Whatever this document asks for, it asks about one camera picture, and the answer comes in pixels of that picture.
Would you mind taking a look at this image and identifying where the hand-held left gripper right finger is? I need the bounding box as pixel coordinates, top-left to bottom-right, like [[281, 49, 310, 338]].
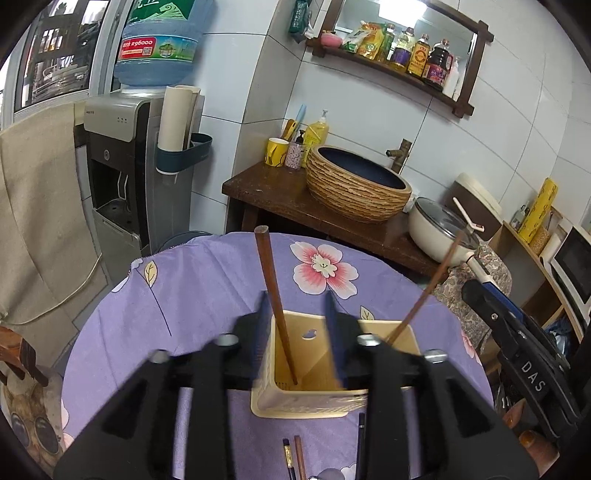
[[323, 292, 541, 480]]

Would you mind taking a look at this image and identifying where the purple floral tablecloth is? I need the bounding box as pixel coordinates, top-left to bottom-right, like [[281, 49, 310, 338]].
[[62, 231, 492, 480]]

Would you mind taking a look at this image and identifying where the dark wooden washstand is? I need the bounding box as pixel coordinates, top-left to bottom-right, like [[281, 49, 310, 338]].
[[222, 161, 445, 278]]

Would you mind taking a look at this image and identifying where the wooden framed mirror shelf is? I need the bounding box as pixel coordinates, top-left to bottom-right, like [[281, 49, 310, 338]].
[[305, 0, 489, 120]]

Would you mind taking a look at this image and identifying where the teal plastic holder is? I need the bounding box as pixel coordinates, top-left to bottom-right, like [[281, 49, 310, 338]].
[[154, 132, 214, 175]]

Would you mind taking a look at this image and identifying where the cream pan with glass lid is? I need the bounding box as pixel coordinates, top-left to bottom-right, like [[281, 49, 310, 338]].
[[407, 196, 493, 282]]

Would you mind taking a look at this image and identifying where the window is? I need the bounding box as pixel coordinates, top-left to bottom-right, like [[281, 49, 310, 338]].
[[13, 0, 114, 112]]

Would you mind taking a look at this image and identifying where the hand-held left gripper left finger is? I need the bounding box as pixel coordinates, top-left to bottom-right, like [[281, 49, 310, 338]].
[[53, 291, 278, 480]]

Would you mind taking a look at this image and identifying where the dog printed cushion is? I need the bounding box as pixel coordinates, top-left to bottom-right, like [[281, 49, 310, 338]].
[[0, 364, 66, 477]]

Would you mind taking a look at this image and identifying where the blue water bottle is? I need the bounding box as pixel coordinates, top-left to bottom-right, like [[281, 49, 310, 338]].
[[113, 0, 214, 88]]

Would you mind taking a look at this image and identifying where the person's right hand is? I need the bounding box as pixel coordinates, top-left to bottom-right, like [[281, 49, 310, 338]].
[[501, 399, 560, 463]]

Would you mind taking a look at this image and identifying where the blue toothbrush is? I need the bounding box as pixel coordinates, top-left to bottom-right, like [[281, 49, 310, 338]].
[[288, 104, 308, 140]]

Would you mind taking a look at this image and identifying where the brown ribbed sink basin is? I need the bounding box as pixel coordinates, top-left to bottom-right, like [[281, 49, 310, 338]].
[[305, 144, 413, 225]]

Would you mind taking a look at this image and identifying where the paisley cloth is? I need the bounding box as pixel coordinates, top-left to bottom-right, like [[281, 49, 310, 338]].
[[431, 240, 513, 325]]

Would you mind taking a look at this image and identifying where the yellow soap pump bottle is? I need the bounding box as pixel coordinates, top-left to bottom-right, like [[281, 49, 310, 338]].
[[302, 109, 330, 167]]

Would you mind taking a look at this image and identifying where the green packet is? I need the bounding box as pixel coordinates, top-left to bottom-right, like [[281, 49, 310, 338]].
[[288, 0, 310, 36]]

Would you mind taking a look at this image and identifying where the beige hanging cloth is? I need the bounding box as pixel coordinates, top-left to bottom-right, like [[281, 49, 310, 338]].
[[0, 102, 112, 325]]

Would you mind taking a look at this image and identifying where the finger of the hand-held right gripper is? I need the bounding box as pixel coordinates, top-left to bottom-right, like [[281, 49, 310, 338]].
[[462, 279, 528, 352]]

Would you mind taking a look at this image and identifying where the beige plastic utensil holder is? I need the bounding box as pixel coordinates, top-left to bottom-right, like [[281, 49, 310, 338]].
[[250, 310, 423, 420]]

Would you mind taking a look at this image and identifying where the yellow box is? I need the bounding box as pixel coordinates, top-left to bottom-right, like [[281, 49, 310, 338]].
[[517, 177, 559, 245]]

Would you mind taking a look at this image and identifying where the cream and brown rice cooker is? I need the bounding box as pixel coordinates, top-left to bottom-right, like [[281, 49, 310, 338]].
[[444, 172, 503, 241]]

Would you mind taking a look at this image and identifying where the row of condiment bottles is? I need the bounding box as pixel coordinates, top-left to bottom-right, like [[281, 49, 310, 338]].
[[341, 20, 463, 100]]

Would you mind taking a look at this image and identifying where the grey water dispenser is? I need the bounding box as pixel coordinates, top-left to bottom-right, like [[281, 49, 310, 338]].
[[84, 88, 205, 260]]

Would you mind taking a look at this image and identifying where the black chopstick with gold band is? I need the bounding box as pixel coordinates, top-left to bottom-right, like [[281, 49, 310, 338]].
[[354, 412, 366, 480], [282, 438, 297, 480]]

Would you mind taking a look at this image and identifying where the wooden shelf unit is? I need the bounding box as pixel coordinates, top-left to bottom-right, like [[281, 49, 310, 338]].
[[488, 205, 591, 343]]

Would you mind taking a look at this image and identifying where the yellow cup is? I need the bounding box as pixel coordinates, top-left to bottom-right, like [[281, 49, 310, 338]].
[[263, 137, 290, 168]]

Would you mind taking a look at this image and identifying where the brown wooden chopstick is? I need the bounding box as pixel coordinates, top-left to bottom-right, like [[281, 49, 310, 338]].
[[294, 435, 307, 480], [254, 225, 299, 387], [385, 229, 465, 345]]

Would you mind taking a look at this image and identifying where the grey round bin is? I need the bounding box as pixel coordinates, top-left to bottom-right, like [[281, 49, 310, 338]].
[[156, 230, 214, 253]]

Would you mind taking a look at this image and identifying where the rolled beige paper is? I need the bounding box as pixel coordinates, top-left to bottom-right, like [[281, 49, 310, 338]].
[[158, 85, 193, 152], [175, 84, 202, 151]]

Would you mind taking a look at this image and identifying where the white rice paddle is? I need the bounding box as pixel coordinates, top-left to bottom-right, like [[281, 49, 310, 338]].
[[452, 197, 486, 234]]

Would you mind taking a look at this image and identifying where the white microwave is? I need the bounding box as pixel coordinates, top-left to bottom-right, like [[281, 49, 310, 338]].
[[549, 224, 591, 317]]

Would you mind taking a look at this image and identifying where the wooden chair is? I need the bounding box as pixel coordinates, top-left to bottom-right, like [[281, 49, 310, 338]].
[[0, 325, 49, 389]]

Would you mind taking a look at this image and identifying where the bronze faucet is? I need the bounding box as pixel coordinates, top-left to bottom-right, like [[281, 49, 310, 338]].
[[385, 138, 412, 175]]

